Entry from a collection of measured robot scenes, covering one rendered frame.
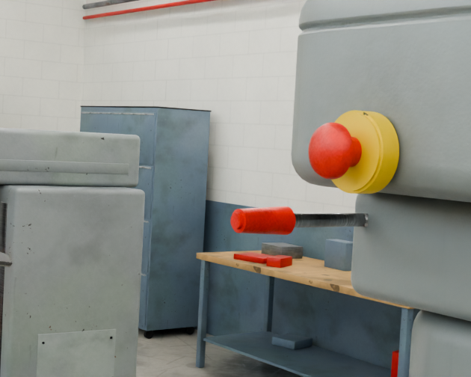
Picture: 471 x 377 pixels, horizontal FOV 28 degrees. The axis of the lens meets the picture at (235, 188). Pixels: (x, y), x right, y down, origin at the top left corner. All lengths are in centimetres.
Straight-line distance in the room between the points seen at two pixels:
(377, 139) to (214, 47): 791
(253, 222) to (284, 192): 692
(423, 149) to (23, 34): 983
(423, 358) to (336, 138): 26
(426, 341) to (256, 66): 725
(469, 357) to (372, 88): 25
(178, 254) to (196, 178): 69
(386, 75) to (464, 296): 19
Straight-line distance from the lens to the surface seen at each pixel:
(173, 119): 809
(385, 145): 66
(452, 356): 82
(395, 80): 68
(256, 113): 799
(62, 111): 1059
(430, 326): 84
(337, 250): 671
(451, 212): 77
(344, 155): 65
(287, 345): 710
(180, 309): 833
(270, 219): 75
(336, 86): 73
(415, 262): 79
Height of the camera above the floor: 176
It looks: 3 degrees down
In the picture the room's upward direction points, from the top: 3 degrees clockwise
